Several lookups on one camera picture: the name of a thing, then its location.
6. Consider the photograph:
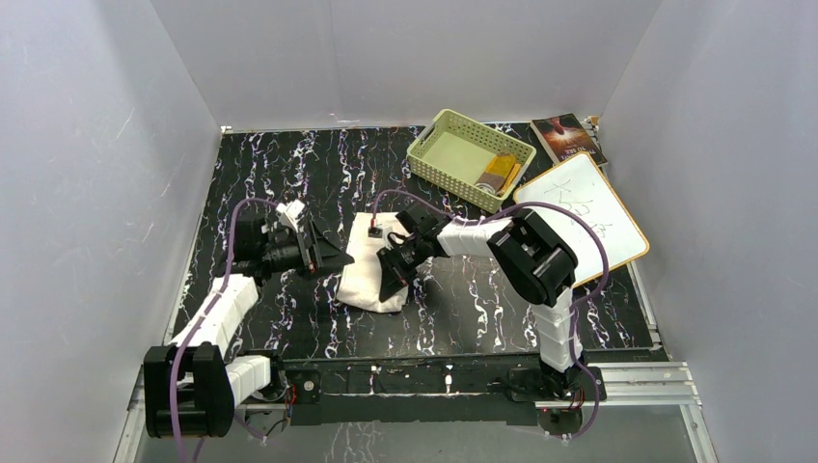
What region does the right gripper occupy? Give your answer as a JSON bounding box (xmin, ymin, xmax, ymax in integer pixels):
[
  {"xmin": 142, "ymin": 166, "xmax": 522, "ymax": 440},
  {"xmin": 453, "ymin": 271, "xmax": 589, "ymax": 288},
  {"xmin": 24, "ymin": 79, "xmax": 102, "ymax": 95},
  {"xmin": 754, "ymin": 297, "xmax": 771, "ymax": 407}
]
[{"xmin": 376, "ymin": 235, "xmax": 427, "ymax": 302}]

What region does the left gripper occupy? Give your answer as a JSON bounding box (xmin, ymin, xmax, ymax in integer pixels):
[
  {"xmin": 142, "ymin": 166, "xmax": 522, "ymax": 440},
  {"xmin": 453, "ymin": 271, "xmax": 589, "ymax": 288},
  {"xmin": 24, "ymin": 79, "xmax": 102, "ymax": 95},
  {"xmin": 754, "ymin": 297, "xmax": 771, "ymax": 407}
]
[{"xmin": 262, "ymin": 222, "xmax": 355, "ymax": 281}]

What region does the cream white towel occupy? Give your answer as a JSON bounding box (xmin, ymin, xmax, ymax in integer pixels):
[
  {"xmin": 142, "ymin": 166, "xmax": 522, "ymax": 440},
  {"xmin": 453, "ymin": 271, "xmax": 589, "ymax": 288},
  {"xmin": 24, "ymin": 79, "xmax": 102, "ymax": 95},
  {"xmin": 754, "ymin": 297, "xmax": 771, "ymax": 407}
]
[{"xmin": 336, "ymin": 212, "xmax": 408, "ymax": 313}]

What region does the light green plastic basket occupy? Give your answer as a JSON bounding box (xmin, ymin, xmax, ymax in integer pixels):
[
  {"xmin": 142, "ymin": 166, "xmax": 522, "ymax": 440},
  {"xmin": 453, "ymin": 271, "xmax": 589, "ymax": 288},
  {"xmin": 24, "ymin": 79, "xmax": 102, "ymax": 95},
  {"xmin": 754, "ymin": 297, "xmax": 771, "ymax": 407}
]
[{"xmin": 406, "ymin": 109, "xmax": 536, "ymax": 213}]

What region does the brown and yellow towel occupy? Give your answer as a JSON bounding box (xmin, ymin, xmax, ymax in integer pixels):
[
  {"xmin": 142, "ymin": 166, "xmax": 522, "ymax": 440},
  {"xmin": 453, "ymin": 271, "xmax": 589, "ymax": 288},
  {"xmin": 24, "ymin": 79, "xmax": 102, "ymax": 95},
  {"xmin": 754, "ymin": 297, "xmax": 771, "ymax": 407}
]
[{"xmin": 475, "ymin": 154, "xmax": 522, "ymax": 196}]

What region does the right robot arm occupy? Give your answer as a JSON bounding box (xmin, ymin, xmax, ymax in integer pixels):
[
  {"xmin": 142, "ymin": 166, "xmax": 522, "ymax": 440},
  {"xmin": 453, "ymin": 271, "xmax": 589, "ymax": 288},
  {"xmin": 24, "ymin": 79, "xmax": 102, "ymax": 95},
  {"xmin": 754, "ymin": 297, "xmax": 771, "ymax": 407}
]
[{"xmin": 368, "ymin": 206, "xmax": 583, "ymax": 401}]

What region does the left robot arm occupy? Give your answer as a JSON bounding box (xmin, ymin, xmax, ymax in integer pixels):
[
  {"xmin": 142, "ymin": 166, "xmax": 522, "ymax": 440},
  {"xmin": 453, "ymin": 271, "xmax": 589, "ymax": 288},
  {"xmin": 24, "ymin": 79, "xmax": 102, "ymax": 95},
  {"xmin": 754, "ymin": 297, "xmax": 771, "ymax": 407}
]
[{"xmin": 143, "ymin": 219, "xmax": 354, "ymax": 438}]

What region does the dark cover book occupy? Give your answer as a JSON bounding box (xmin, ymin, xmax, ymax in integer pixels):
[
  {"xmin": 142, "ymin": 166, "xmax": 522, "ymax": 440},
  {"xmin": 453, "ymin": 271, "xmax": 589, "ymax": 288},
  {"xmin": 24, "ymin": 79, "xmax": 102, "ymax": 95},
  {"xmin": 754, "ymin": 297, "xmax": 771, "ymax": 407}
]
[{"xmin": 530, "ymin": 113, "xmax": 609, "ymax": 167}]

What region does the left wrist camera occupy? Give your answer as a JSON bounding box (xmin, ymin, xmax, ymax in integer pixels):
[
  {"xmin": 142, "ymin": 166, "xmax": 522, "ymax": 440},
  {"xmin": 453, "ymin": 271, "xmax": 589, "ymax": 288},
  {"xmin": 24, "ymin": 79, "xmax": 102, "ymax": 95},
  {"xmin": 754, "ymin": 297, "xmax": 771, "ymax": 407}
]
[{"xmin": 275, "ymin": 199, "xmax": 306, "ymax": 232}]

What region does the whiteboard with wooden frame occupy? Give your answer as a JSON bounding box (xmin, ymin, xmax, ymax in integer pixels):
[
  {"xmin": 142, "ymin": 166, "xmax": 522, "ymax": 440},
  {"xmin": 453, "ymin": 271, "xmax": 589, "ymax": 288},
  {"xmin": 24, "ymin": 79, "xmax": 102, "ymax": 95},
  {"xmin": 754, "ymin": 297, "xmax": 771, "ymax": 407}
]
[{"xmin": 513, "ymin": 153, "xmax": 650, "ymax": 286}]

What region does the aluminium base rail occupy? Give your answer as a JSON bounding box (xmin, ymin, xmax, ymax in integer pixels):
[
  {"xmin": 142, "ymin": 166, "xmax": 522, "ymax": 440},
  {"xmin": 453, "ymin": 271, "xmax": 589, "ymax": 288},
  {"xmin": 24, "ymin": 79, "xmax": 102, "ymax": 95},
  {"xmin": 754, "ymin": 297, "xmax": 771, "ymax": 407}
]
[{"xmin": 144, "ymin": 356, "xmax": 700, "ymax": 415}]

